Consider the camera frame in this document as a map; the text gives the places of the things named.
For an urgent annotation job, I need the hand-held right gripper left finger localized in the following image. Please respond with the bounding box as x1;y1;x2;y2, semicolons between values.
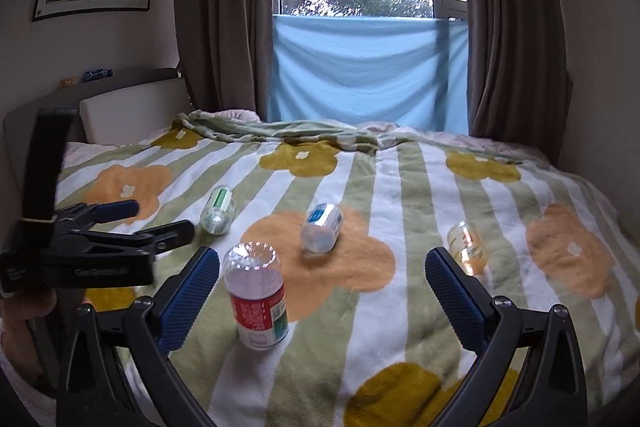
57;246;221;427

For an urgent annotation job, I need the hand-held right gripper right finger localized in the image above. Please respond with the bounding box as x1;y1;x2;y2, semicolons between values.
424;247;591;427

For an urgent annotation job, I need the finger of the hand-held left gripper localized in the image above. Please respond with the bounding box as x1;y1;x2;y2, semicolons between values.
82;220;196;259
52;200;141;230

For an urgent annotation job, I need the clear cup with red label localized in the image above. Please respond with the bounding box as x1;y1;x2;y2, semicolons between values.
222;243;290;350

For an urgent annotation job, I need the clear cup with green label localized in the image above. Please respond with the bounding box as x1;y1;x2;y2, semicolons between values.
200;187;238;236

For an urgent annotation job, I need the clear cup with yellow label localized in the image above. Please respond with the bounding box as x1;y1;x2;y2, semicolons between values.
446;220;487;277

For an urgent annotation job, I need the clear cup with blue label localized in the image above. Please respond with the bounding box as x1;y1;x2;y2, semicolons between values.
300;203;344;254

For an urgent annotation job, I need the person's left hand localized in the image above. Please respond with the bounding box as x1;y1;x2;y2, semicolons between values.
0;288;57;383

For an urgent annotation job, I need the white cushion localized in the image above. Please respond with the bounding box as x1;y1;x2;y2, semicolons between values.
79;79;194;144

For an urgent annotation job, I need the striped floral blanket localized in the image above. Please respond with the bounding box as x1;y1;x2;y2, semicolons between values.
0;109;640;427

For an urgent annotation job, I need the brown curtain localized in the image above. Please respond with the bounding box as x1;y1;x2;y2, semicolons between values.
420;0;569;152
175;0;284;118

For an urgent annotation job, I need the light blue cloth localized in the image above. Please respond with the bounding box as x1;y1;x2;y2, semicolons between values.
266;14;471;134

